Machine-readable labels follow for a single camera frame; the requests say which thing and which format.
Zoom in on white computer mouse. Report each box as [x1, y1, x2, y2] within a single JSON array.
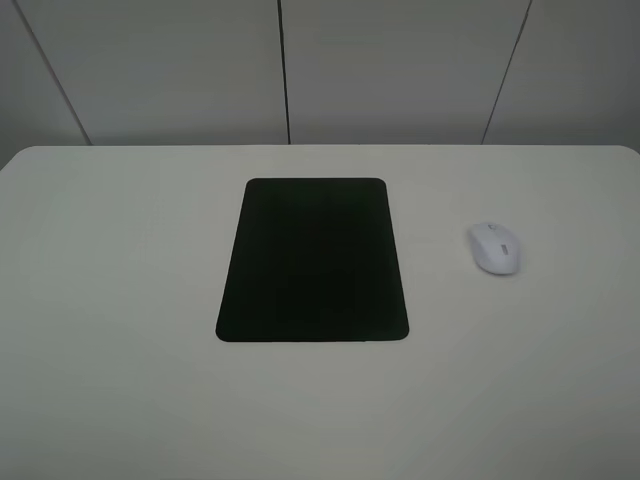
[[467, 222, 521, 276]]

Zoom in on black rectangular mouse pad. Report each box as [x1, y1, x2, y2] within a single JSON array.
[[215, 178, 410, 343]]

